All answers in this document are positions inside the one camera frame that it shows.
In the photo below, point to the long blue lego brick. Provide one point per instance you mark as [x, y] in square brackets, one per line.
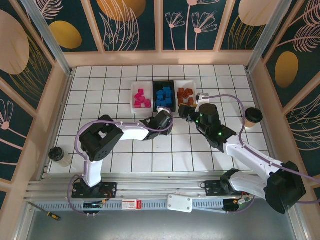
[170, 100]

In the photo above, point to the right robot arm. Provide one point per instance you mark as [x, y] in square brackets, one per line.
[285, 190]

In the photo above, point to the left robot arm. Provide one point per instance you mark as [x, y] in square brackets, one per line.
[100, 140]

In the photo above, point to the translucent white plastic bin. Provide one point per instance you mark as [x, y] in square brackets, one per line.
[193, 83]

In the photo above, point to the black plastic bin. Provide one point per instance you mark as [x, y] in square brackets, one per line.
[155, 85]

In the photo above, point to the paper cup with black lid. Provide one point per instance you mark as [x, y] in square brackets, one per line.
[254, 115]

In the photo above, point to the white mounting plate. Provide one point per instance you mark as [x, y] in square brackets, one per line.
[180, 203]

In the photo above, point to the red and white label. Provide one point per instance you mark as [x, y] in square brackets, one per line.
[131, 204]

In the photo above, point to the small circuit board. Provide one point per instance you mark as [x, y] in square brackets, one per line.
[93, 205]
[240, 202]

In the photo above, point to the yellow black screwdriver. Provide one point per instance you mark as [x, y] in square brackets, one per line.
[53, 216]

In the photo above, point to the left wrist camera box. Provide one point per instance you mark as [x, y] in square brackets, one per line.
[160, 108]

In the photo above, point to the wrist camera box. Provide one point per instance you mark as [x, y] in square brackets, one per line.
[160, 108]
[202, 96]

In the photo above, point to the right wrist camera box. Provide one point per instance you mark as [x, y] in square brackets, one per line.
[202, 96]

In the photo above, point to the aluminium side rail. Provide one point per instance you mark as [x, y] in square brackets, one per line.
[56, 125]
[257, 100]

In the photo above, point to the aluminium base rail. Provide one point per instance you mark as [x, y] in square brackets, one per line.
[160, 185]

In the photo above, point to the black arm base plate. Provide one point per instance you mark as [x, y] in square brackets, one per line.
[211, 187]
[110, 187]

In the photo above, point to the aluminium frame post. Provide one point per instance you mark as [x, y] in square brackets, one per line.
[268, 37]
[50, 40]

